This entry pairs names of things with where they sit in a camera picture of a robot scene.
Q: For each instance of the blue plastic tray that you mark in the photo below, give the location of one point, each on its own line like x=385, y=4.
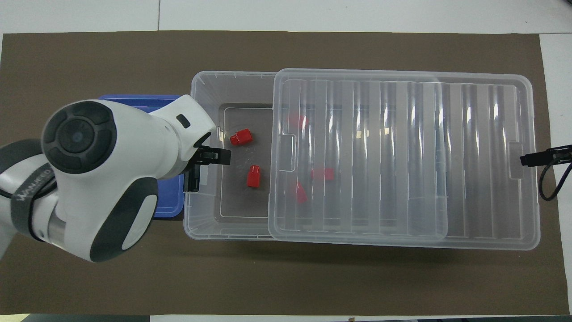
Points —
x=170, y=197

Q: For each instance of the clear plastic storage box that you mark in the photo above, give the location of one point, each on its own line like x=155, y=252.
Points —
x=241, y=205

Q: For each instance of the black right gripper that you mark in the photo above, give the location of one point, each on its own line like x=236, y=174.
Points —
x=564, y=154

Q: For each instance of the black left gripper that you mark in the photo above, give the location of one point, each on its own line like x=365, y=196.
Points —
x=198, y=154

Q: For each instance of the red block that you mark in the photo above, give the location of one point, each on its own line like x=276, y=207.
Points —
x=254, y=175
x=241, y=137
x=300, y=192
x=322, y=173
x=297, y=120

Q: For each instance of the clear ribbed box lid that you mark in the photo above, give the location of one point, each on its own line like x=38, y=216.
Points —
x=469, y=179

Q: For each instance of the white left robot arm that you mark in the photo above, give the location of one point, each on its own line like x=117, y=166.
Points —
x=111, y=179

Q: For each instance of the brown table mat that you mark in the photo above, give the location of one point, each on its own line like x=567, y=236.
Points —
x=313, y=281

